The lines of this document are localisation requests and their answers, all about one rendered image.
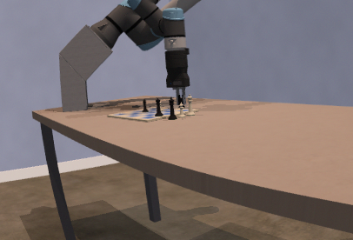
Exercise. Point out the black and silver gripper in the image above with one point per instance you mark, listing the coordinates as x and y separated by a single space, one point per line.
177 65

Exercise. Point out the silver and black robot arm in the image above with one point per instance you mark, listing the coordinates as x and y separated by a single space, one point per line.
136 17

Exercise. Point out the blue and cream chessboard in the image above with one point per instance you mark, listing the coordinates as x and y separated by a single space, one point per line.
138 115

